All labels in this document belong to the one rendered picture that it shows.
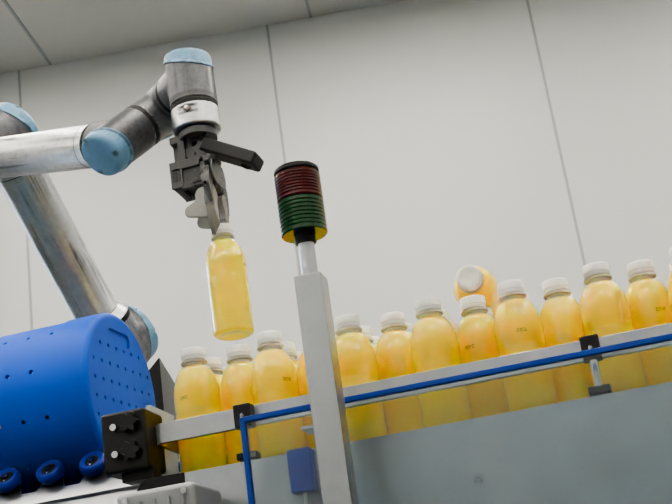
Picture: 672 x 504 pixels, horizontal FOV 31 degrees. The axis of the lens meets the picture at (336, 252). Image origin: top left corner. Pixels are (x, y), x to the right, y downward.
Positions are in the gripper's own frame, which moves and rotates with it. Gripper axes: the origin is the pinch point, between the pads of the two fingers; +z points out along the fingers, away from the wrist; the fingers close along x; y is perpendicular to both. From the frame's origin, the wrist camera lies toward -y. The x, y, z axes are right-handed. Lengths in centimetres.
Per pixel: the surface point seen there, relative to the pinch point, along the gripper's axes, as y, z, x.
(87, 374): 18.6, 27.3, 21.1
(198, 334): 97, -67, -260
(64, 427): 23.8, 34.7, 20.0
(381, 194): 14, -112, -272
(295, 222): -25, 21, 47
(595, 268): -62, 30, 23
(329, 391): -26, 45, 46
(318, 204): -28, 19, 45
